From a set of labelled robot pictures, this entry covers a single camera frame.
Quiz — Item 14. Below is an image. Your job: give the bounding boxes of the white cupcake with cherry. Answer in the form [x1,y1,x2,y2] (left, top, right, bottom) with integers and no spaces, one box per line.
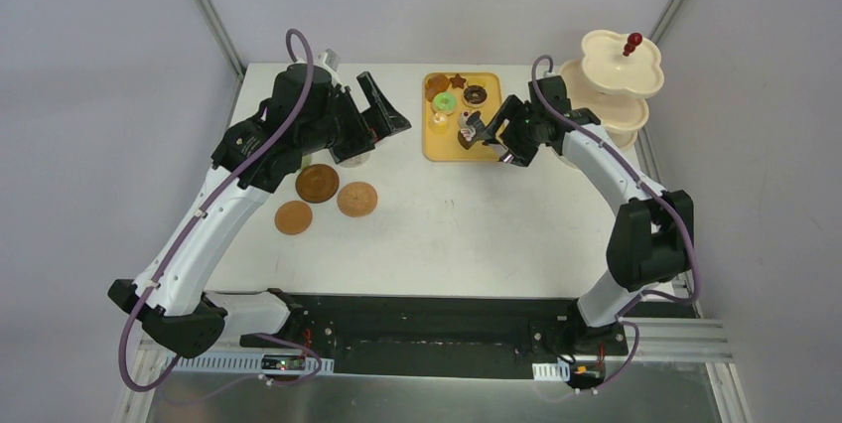
[458,111,472,128]

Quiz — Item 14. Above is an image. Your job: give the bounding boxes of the chocolate cake slice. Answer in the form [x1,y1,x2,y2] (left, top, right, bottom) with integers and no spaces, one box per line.
[458,127,476,150]

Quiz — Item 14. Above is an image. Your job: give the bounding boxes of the metal tongs with black tips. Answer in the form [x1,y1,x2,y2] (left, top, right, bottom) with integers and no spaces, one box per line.
[466,111,514,164]

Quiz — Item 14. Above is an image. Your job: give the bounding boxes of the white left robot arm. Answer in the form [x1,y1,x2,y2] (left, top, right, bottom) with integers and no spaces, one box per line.
[108,64,411,358]

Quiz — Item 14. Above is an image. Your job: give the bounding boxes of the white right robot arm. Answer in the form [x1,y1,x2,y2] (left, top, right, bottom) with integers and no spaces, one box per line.
[466,75,698,353]

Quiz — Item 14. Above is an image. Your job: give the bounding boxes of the floral mug with green inside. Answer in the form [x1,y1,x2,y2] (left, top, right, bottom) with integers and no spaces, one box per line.
[339,152,371,168]

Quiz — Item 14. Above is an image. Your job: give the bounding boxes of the chocolate sprinkled donut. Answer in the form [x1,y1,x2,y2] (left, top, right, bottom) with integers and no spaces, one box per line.
[462,85,489,108]

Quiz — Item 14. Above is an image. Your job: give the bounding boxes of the yellow cream tart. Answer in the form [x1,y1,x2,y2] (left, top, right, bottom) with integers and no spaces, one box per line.
[427,112,450,134]

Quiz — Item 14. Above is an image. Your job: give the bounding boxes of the dark brown wooden coaster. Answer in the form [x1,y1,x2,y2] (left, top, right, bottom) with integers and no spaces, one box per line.
[295,164,340,204]

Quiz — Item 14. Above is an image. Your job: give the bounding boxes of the star-shaped chocolate cookie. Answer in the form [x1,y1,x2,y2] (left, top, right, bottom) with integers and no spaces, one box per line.
[448,73,467,89]

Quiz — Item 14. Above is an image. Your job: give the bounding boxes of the green frosted donut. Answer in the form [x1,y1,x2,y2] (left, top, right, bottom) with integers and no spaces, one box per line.
[431,91,458,115]

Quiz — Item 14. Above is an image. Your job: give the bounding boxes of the yellow plastic tray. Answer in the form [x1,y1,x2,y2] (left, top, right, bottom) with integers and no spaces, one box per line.
[422,71,502,162]

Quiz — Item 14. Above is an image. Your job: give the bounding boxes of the light woven round coaster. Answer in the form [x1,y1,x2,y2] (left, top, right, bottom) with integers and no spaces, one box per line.
[337,182,378,217]

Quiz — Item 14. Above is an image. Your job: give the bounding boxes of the orange round coaster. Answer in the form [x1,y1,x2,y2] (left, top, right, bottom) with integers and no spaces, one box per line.
[274,201,313,235]

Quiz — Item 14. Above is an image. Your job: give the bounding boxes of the cream three-tier cake stand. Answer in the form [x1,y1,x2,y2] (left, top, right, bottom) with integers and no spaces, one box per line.
[559,30,665,151]

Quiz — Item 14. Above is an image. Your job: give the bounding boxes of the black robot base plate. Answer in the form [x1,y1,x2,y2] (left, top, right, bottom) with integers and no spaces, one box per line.
[239,294,634,379]

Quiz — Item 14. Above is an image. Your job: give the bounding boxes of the right white slotted cable duct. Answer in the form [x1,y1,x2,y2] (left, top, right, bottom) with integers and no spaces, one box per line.
[531,360,571,382]

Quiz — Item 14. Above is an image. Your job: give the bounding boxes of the left aluminium frame post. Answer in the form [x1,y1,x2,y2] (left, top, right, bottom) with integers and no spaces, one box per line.
[194,0,246,82]

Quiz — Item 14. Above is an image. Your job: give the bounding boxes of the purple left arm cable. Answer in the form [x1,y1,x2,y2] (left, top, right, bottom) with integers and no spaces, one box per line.
[116,28,316,393]

